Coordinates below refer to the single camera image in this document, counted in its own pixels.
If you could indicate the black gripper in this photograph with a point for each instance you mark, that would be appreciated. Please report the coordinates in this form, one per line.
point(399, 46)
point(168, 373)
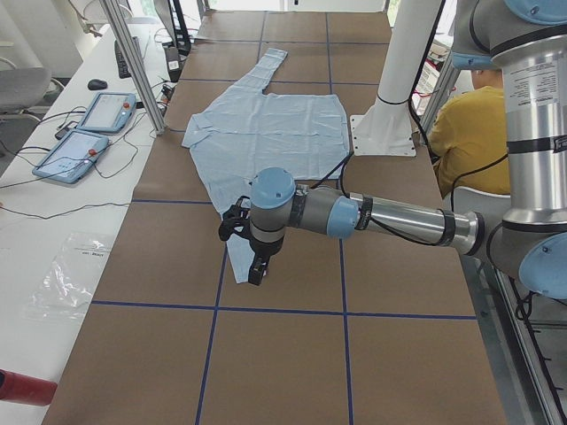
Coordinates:
point(262, 251)

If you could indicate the light blue button shirt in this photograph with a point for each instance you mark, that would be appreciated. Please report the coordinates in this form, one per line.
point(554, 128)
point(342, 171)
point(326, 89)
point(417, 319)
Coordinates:
point(244, 131)

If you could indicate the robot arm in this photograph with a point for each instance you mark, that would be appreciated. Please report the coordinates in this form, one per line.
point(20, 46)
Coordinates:
point(523, 234)

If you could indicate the clear plastic bag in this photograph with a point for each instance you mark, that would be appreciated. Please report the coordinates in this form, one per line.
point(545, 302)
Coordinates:
point(68, 287)

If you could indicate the near blue teach pendant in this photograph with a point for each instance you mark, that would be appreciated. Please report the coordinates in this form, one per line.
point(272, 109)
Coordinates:
point(73, 156)

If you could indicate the blue teach pendant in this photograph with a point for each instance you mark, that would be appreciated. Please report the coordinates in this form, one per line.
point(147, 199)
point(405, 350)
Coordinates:
point(73, 156)
point(108, 113)

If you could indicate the far blue teach pendant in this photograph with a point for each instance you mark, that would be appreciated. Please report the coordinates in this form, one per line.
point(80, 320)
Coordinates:
point(108, 113)

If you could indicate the black monitor stand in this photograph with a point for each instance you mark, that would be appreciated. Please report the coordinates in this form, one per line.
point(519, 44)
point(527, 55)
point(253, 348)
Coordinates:
point(171, 14)

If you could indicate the black keyboard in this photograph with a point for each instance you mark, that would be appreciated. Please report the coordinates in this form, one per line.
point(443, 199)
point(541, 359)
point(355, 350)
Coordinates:
point(122, 65)

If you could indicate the person in yellow shirt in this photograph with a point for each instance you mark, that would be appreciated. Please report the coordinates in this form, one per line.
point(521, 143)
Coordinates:
point(469, 136)

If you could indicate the black computer mouse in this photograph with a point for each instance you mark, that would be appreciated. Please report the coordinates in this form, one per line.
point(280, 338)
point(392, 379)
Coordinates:
point(97, 84)

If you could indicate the red cylinder bottle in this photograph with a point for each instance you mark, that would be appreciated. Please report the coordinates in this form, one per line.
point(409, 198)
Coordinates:
point(25, 389)

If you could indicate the grey office chair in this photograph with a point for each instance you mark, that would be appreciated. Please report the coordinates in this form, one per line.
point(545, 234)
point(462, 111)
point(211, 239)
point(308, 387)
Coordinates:
point(22, 89)

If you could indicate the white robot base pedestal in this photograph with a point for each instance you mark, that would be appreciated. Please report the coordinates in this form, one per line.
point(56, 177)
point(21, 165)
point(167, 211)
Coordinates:
point(385, 129)

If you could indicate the aluminium frame post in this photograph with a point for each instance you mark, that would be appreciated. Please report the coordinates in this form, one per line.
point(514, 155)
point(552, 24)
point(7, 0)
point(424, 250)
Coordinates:
point(135, 63)

